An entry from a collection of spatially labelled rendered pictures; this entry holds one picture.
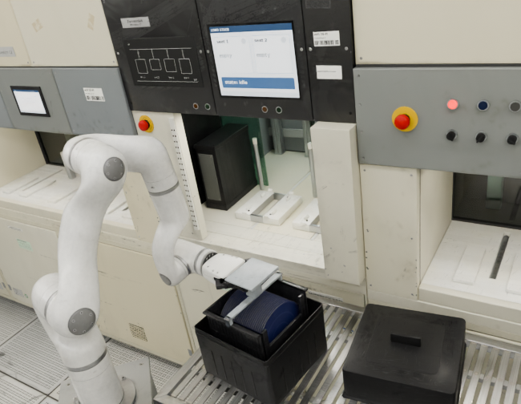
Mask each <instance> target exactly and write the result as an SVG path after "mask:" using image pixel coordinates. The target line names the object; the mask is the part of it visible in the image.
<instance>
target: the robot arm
mask: <svg viewBox="0 0 521 404"><path fill-rule="evenodd" d="M63 160H64V162H65V164H66V166H68V167H69V169H70V170H72V171H73V172H75V173H77V174H79V175H81V184H80V186H79V189H78V190H77V192H76V193H75V194H74V196H73V197H72V198H71V200H70V201H69V202H68V203H67V205H66V207H65V208H64V210H63V215H62V219H61V224H60V228H59V238H58V267H59V273H49V274H47V275H45V276H43V277H41V278H40V279H39V280H38V281H37V282H36V283H35V284H34V287H33V289H32V293H31V300H32V305H33V307H34V311H35V312H36V314H37V316H38V319H39V320H40V322H41V324H42V326H43V328H44V329H45V330H46V333H47V334H48V336H49V338H50V339H51V341H52V342H53V344H54V346H55V348H56V349H57V351H58V353H59V356H60V357H61V359H62V362H63V364H64V366H65V369H66V371H67V374H68V376H69V378H70V380H71V383H72V386H73V387H74V389H75V393H76V394H77V395H76V396H75V398H73V402H72V404H134V402H135V398H136V388H135V385H134V383H133V381H132V380H131V379H129V378H127V377H125V376H122V375H117V373H116V370H115V367H114V364H113V362H112V360H111V356H110V354H109V351H108V348H107V345H106V342H105V341H104V338H103V335H102V333H101V331H100V329H99V327H98V326H97V325H96V323H97V321H98V319H99V312H100V291H99V274H98V261H97V253H98V245H99V236H100V233H101V228H102V224H103V218H104V216H105V214H106V211H107V209H108V207H109V206H110V204H111V202H112V201H113V200H114V199H115V198H116V197H117V195H118V194H119V193H120V191H121V190H122V188H123V186H124V183H125V180H126V177H127V172H138V173H141V176H142V177H143V181H144V183H145V185H146V187H147V190H148V193H149V195H150V197H151V200H152V202H153V204H154V206H155V210H156V211H157V213H158V216H159V218H160V222H159V225H158V227H157V229H156V231H155V235H154V238H153V242H152V256H153V260H154V262H155V266H156V268H157V271H158V273H159V275H160V277H161V279H162V280H163V282H164V283H165V284H166V285H169V286H175V285H178V284H179V283H180V282H181V281H182V280H183V279H185V278H186V277H187V276H188V275H190V274H192V273H196V274H198V275H201V276H202V277H204V278H205V279H207V280H208V281H210V282H211V283H213V284H214V285H216V289H217V290H218V289H230V288H232V289H239V290H242V291H244V292H246V293H247V292H248V290H247V289H244V288H241V287H240V286H237V285H234V284H232V283H229V282H227V281H225V280H224V279H225V278H227V277H228V276H229V275H231V274H232V273H233V272H235V271H236V270H237V269H238V268H239V267H240V266H242V265H243V264H244V263H245V262H247V261H248V260H249V259H251V258H248V259H241V258H239V257H235V256H232V255H228V254H223V253H217V252H216V251H214V250H212V249H210V248H205V247H203V246H200V245H198V244H194V243H192V242H189V241H186V240H183V239H178V237H179V235H180V234H181V232H182V231H183V229H184V227H185V226H186V224H187V223H188V221H189V217H190V214H189V210H188V206H187V203H186V201H185V199H184V194H183V192H182V189H181V187H180V183H179V181H178V178H177V176H176V172H175V169H174V167H173V165H172V161H171V159H170V156H169V154H168V151H167V149H166V147H165V146H164V145H163V144H162V143H161V142H160V141H159V140H158V139H157V138H154V137H152V136H148V135H111V134H87V135H79V136H76V137H74V138H72V139H70V140H68V141H67V143H66V144H65V146H64V148H63Z"/></svg>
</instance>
